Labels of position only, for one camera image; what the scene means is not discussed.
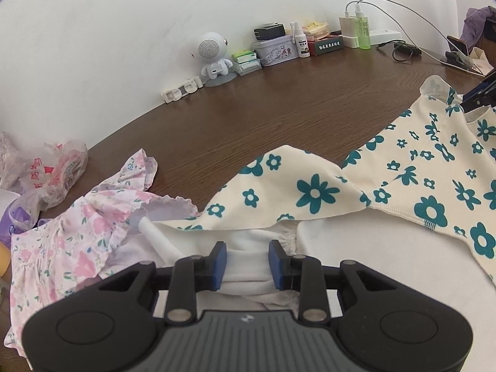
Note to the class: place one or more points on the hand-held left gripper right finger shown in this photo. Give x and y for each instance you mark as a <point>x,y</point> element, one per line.
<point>276,265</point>

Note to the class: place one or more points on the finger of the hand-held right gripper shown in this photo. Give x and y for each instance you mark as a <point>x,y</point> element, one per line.
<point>480,90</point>
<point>478,103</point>

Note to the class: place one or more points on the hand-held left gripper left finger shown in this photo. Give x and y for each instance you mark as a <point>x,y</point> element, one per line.
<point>221,265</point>

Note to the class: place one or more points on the cream garment with teal flowers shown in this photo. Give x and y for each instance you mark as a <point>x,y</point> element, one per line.
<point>317,190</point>

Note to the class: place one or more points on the black phone stand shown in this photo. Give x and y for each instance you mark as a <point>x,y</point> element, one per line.
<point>451,57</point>

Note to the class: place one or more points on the smartphone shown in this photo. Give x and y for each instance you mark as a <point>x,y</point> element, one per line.
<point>457,44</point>

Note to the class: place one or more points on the purple garment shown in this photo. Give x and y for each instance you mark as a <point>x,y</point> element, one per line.
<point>474,19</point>

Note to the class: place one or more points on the white power strip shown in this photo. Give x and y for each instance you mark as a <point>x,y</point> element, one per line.
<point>383,35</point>

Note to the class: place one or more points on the green spray bottle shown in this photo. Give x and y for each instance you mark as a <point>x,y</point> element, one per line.
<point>363,31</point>

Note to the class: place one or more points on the pink floral garment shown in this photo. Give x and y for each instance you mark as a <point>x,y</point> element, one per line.
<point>77,240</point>

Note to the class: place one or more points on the white plug charger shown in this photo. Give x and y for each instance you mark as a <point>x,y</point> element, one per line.
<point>347,27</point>

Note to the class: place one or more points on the red and black box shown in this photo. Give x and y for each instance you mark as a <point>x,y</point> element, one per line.
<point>328,46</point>

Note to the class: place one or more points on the tan tissue packet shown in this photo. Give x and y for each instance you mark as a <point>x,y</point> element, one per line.
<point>319,35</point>

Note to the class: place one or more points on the yellow floral tissue packet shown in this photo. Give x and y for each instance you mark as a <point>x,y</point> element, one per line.
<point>316,27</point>

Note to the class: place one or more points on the white plastic clip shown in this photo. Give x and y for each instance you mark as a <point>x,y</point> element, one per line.
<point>174,95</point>

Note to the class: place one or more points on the white spray bottle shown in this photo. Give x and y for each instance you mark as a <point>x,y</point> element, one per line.
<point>303,44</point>

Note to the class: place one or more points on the clear plastic bag red print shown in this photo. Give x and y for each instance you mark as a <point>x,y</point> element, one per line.
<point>58,170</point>

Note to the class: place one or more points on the printed metal tin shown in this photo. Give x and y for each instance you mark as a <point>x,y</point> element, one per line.
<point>277,50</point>

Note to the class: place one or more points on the purple plastic bag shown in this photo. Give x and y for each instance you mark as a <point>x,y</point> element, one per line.
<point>19,217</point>

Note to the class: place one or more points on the green tissue packet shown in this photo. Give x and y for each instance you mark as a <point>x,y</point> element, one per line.
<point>244,56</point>

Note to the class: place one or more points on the white robot-shaped speaker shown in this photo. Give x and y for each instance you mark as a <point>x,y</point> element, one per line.
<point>211,48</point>

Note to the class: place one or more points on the black charger block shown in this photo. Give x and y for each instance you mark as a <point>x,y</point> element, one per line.
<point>269,31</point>

